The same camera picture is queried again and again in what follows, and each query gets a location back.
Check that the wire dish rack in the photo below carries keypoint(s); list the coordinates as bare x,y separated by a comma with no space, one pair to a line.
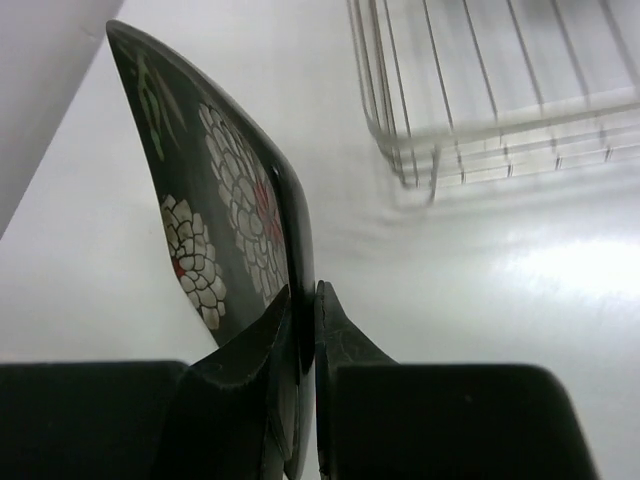
455,92

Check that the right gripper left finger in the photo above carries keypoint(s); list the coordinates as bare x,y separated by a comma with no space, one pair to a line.
240,401

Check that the black square floral plate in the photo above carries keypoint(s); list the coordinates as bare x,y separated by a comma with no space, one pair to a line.
234,216

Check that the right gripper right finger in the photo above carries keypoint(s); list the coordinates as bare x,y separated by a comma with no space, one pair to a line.
338,342

